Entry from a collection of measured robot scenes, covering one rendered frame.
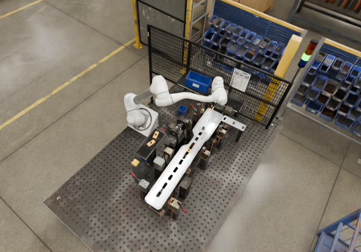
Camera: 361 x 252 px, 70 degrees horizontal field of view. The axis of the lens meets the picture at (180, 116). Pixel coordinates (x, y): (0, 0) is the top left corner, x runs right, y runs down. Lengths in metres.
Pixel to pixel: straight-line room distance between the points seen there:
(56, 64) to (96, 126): 1.78
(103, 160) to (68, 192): 0.49
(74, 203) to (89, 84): 2.57
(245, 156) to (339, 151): 2.00
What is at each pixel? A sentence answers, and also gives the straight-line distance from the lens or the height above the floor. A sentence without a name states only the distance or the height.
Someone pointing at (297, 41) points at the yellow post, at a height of 2.00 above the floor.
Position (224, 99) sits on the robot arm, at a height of 1.64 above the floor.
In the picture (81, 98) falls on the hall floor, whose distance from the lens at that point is 4.81.
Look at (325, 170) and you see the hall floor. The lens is 4.53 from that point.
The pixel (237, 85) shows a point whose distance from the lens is 3.26.
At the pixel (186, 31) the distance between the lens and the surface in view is 4.54.
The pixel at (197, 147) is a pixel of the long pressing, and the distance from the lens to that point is 2.85.
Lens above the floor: 3.42
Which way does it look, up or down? 52 degrees down
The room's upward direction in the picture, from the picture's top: 5 degrees clockwise
